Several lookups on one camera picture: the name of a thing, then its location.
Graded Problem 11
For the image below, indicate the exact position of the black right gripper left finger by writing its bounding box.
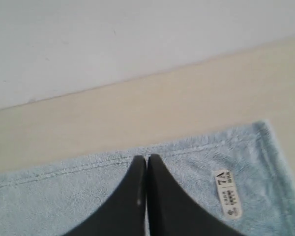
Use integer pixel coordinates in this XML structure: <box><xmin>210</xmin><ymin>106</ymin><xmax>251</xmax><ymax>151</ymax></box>
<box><xmin>65</xmin><ymin>155</ymin><xmax>147</xmax><ymax>236</ymax></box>

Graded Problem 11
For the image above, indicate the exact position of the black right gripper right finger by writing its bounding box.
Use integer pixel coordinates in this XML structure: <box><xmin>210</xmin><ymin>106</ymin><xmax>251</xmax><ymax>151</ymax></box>
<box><xmin>147</xmin><ymin>154</ymin><xmax>242</xmax><ymax>236</ymax></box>

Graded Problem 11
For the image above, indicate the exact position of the light blue terry towel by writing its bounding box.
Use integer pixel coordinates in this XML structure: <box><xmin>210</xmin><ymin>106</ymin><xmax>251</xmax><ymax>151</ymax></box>
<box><xmin>0</xmin><ymin>121</ymin><xmax>295</xmax><ymax>236</ymax></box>

